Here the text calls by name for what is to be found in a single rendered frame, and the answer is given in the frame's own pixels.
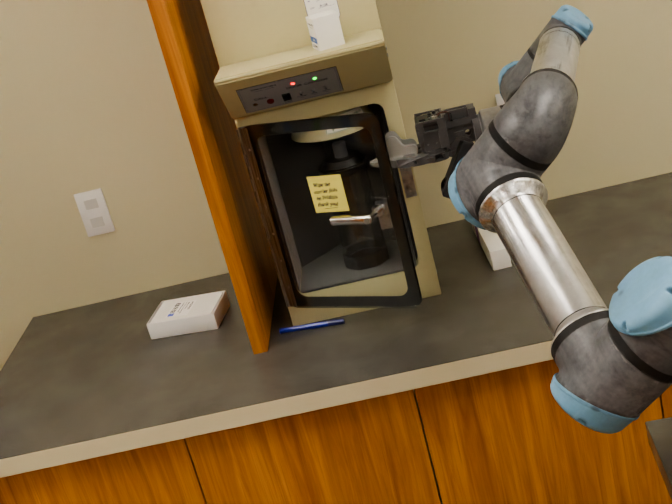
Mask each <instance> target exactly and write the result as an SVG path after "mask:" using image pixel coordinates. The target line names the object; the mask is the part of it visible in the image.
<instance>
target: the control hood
mask: <svg viewBox="0 0 672 504"><path fill-rule="evenodd" d="M344 40H345V44H343V45H340V46H336V47H333V48H330V49H326V50H323V51H318V50H316V49H314V48H313V46H312V45H309V46H305V47H301V48H297V49H293V50H289V51H284V52H280V53H276V54H272V55H268V56H264V57H260V58H256V59H252V60H248V61H243V62H239V63H235V64H231V65H227V66H223V67H220V69H219V71H218V73H217V75H216V77H215V79H214V85H215V87H216V89H217V91H218V93H219V95H220V97H221V98H222V100H223V102H224V104H225V106H226V108H227V110H228V112H229V114H230V116H231V118H233V119H235V118H240V117H244V116H248V115H252V114H256V113H260V112H265V111H269V110H273V109H277V108H281V107H285V106H290V105H294V104H298V103H302V102H306V101H311V100H315V99H319V98H323V97H327V96H331V95H336V94H340V93H344V92H348V91H352V90H356V89H361V88H365V87H369V86H373V85H377V84H381V83H386V82H390V81H392V79H393V77H392V73H391V69H390V64H389V60H388V55H387V51H386V50H387V47H386V45H385V42H384V38H383V33H382V29H381V30H380V28H379V29H374V30H370V31H366V32H362V33H358V34H354V35H350V36H346V37H344ZM334 66H336V67H337V71H338V74H339V77H340V80H341V84H342V87H343V91H339V92H335V93H331V94H326V95H322V96H318V97H314V98H310V99H306V100H301V101H297V102H293V103H289V104H285V105H281V106H276V107H272V108H268V109H264V110H260V111H256V112H251V113H246V111H245V109H244V107H243V105H242V103H241V101H240V98H239V96H238V94H237V92H236V90H239V89H244V88H248V87H252V86H256V85H260V84H264V83H268V82H272V81H277V80H281V79H285V78H289V77H293V76H297V75H301V74H306V73H310V72H314V71H318V70H322V69H326V68H330V67H334Z"/></svg>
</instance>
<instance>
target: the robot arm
mask: <svg viewBox="0 0 672 504"><path fill-rule="evenodd" d="M592 30H593V23H592V22H591V20H590V19H589V18H588V17H587V16H586V15H585V14H584V13H582V12H581V11H580V10H578V9H577V8H575V7H573V6H570V5H563V6H561V7H560V8H559V9H558V11H557V12H556V13H555V14H554V15H552V16H551V20H550V21H549V22H548V23H547V25H546V26H545V27H544V29H543V30H542V31H541V33H540V34H539V35H538V37H537V38H536V39H535V41H534V42H533V43H532V45H531V46H530V47H529V49H528V50H527V51H526V52H525V54H524V55H523V56H522V58H521V59H520V60H519V61H513V62H511V63H509V64H507V65H505V66H504V67H503V68H502V70H501V71H500V73H499V76H498V84H499V91H500V95H501V97H502V99H503V100H504V103H505V104H503V105H500V106H495V107H490V108H486V109H482V110H479V112H478V114H477V113H476V111H475V107H474V106H473V103H470V104H466V105H461V106H457V107H453V108H448V109H444V110H441V108H438V109H434V110H430V111H425V112H421V113H417V114H414V121H415V130H416V134H417V138H418V142H419V144H417V142H416V141H415V140H414V139H412V138H409V139H401V138H400V137H399V136H398V134H397V133H396V132H395V131H389V132H387V133H386V135H385V141H386V145H387V150H388V154H389V158H390V163H391V167H392V168H406V167H415V166H421V165H425V164H429V163H436V162H440V161H443V160H446V159H448V158H449V157H452V159H451V162H450V165H449V167H448V170H447V173H446V175H445V178H444V179H443V180H442V182H441V191H442V195H443V197H446V198H449V199H451V202H452V203H453V205H454V207H455V208H456V210H457V211H458V212H459V214H463V215H464V219H466V220H467V221H468V222H469V223H471V224H472V225H474V226H476V227H478V228H480V229H483V230H488V231H490V232H493V233H497V234H498V236H499V238H500V240H501V242H502V244H503V245H504V247H505V249H506V251H507V253H508V254H509V256H510V258H511V260H512V262H513V264H514V265H515V267H516V269H517V271H518V273H519V275H520V276H521V278H522V280H523V282H524V284H525V285H526V287H527V289H528V291H529V293H530V295H531V296H532V298H533V300H534V302H535V304H536V306H537V307H538V309H539V311H540V313H541V315H542V317H543V318H544V320H545V322H546V324H547V326H548V327H549V329H550V331H551V333H552V335H553V337H554V339H553V341H552V343H551V347H550V352H551V355H552V357H553V359H554V361H555V363H556V365H557V367H558V369H559V372H558V373H556V374H554V375H553V379H552V380H551V384H550V389H551V393H552V395H553V397H554V399H555V400H556V402H557V403H558V404H559V406H560V407H561V408H562V409H563V410H564V411H565V412H566V413H567V414H568V415H569V416H571V417H572V418H573V419H574V420H576V421H577V422H579V423H581V424H582V425H583V426H585V427H587V428H589V429H591V430H594V431H597V432H600V433H606V434H613V433H617V432H620V431H621V430H623V429H624V428H625V427H626V426H627V425H629V424H630V423H631V422H632V421H634V420H637V419H638V418H639V417H640V414H641V413H642V412H643V411H644V410H645V409H646V408H647V407H649V406H650V405H651V404H652V403H653V402H654V401H655V400H656V399H657V398H658V397H659V396H660V395H661V394H662V393H663V392H664V391H665V390H667V389H668V388H669V387H670V386H671V385H672V257H670V256H665V257H662V256H659V257H654V258H651V259H648V260H646V261H644V262H642V263H641V264H639V265H638V266H636V267H635V268H634V269H633V270H631V271H630V272H629V273H628V274H627V275H626V276H625V277H624V279H623V280H622V281H621V282H620V284H619V285H618V287H617V288H618V291H617V292H616V293H614V294H613V296H612V298H611V301H610V305H609V309H608V308H607V307H606V305H605V303H604V302H603V300H602V298H601V297H600V295H599V293H598V292H597V290H596V288H595V287H594V285H593V283H592V282H591V280H590V279H589V277H588V275H587V274H586V272H585V270H584V269H583V267H582V265H581V264H580V262H579V260H578V259H577V257H576V255H575V254H574V252H573V250H572V249H571V247H570V245H569V244H568V242H567V241H566V239H565V237H564V236H563V234H562V232H561V231H560V229H559V227H558V226H557V224H556V222H555V221H554V219H553V217H552V216H551V214H550V212H549V211H548V209H547V208H546V203H547V200H548V192H547V189H546V187H545V185H544V184H543V182H542V180H541V179H540V177H541V176H542V174H543V173H544V172H545V171H546V170H547V168H548V167H549V166H550V165H551V163H552V162H553V161H554V160H555V158H556V157H557V156H558V154H559V152H560V151H561V149H562V147H563V145H564V143H565V141H566V139H567V137H568V134H569V131H570V129H571V126H572V123H573V119H574V116H575V112H576V108H577V103H578V90H577V86H576V84H575V82H574V81H575V75H576V70H577V64H578V58H579V52H580V47H581V45H582V44H583V43H584V41H586V40H587V39H588V36H589V35H590V33H591V32H592ZM431 112H432V113H431ZM422 114H424V115H422ZM466 130H469V131H468V132H465V131H466ZM473 141H475V143H473Z"/></svg>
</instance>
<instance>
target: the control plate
mask: <svg viewBox="0 0 672 504"><path fill-rule="evenodd" d="M312 77H317V79H316V80H312ZM291 82H295V83H296V84H295V85H290V83H291ZM324 86H328V88H327V89H326V90H325V89H324V88H323V87H324ZM311 89H315V92H314V93H313V92H312V91H311ZM339 91H343V87H342V84H341V80H340V77H339V74H338V71H337V67H336V66H334V67H330V68H326V69H322V70H318V71H314V72H310V73H306V74H301V75H297V76H293V77H289V78H285V79H281V80H277V81H272V82H268V83H264V84H260V85H256V86H252V87H248V88H244V89H239V90H236V92H237V94H238V96H239V98H240V101H241V103H242V105H243V107H244V109H245V111H246V113H251V112H256V111H260V110H264V109H268V108H272V107H276V106H281V105H285V104H289V103H293V102H297V101H301V100H306V99H310V98H314V97H318V96H322V95H326V94H331V93H335V92H339ZM299 92H303V94H302V95H300V94H299ZM286 93H290V95H291V97H292V100H288V101H284V100H283V97H282V94H286ZM268 99H274V103H272V104H268V103H267V100H268ZM254 103H258V105H257V106H253V104H254Z"/></svg>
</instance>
